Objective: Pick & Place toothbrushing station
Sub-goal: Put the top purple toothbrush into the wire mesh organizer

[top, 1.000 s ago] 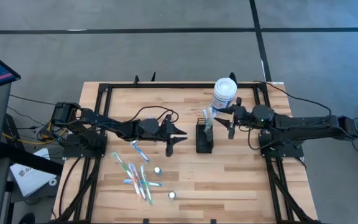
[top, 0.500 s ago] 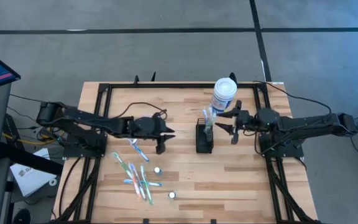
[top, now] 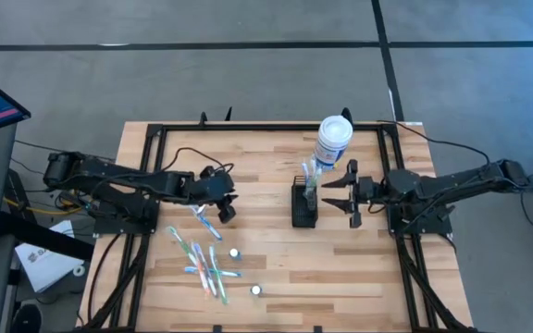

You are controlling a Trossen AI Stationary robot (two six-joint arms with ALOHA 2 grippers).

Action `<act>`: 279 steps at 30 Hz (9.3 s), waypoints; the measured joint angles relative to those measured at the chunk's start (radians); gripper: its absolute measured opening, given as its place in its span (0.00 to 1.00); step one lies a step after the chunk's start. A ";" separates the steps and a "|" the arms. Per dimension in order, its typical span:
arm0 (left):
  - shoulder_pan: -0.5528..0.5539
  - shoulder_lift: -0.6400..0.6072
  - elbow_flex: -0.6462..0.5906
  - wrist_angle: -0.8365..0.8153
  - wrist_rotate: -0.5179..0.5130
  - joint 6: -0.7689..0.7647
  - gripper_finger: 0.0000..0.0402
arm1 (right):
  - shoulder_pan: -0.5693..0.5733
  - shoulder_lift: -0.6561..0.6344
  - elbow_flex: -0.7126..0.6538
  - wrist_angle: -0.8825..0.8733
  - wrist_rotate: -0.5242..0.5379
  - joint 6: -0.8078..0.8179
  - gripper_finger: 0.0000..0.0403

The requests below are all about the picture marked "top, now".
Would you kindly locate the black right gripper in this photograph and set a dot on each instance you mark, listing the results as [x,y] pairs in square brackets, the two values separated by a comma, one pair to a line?
[367,192]

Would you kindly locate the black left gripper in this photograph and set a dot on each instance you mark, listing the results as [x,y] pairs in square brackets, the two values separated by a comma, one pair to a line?
[208,187]

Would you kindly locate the blue white packaged toothbrush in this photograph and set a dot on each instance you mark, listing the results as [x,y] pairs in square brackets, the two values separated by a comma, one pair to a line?
[212,229]

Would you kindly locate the purple orange packaged toothbrush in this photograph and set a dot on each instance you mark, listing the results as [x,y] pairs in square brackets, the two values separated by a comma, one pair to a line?
[203,266]

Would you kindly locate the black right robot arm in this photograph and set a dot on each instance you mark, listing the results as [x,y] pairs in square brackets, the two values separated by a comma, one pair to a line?
[456,182]

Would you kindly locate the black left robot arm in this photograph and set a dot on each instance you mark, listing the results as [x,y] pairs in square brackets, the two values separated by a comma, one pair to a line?
[155,182]

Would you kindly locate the white blue wipes canister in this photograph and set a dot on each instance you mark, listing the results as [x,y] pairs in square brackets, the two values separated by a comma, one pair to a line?
[336,134]

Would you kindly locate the black table clamp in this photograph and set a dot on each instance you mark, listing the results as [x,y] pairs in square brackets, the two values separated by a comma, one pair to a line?
[347,112]

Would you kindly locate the small white tape roll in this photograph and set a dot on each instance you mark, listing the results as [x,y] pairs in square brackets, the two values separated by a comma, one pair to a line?
[75,271]

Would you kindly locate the black desk foot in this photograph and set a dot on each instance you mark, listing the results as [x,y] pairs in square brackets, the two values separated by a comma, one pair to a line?
[40,236]

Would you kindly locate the white printed booklet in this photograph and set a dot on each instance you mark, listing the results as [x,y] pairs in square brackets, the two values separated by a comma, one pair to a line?
[44,263]

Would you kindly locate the black fin bracket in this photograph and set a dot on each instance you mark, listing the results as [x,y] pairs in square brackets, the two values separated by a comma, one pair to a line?
[203,119]
[228,114]

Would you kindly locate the black edge bracket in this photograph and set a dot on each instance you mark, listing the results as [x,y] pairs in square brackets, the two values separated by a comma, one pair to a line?
[317,329]
[217,329]

